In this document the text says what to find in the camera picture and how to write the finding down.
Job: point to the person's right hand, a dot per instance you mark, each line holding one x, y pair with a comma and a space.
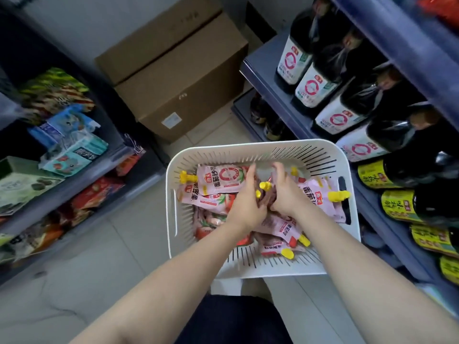
290, 197

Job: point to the person's left hand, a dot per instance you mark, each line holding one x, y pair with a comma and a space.
245, 211

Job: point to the pile of pink sauce pouches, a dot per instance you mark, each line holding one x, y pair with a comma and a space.
218, 179

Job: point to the white plastic basket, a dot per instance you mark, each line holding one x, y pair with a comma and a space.
251, 150

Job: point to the dark blue shelf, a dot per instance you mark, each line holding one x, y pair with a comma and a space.
412, 42

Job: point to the person's left forearm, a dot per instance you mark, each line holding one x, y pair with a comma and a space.
161, 293

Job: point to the person's right forearm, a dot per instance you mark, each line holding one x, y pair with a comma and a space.
376, 283

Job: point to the row of dark sauce bottles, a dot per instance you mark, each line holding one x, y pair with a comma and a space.
337, 118

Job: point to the person's dark shorts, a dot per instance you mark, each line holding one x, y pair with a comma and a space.
233, 322

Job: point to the orange hanging snack packet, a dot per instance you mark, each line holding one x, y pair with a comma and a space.
127, 162

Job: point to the metal binder clip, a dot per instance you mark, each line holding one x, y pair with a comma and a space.
134, 143

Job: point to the cardboard box with white label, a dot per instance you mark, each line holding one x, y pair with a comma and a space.
186, 78

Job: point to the red orange snack packet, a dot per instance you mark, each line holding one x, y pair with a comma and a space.
97, 193

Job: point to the grey snack rack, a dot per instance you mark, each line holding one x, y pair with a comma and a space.
89, 164

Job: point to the teal snack box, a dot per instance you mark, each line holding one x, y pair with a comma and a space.
77, 155

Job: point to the brown cardboard box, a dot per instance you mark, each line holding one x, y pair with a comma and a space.
154, 35

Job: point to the blue snack packet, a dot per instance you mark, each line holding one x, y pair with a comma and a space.
64, 125

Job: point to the pile of mixed snack packets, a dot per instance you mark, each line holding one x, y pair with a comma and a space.
32, 240

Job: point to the green snack box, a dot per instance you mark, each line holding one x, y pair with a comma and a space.
25, 186

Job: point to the green striped snack packet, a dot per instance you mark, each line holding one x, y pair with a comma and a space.
57, 89

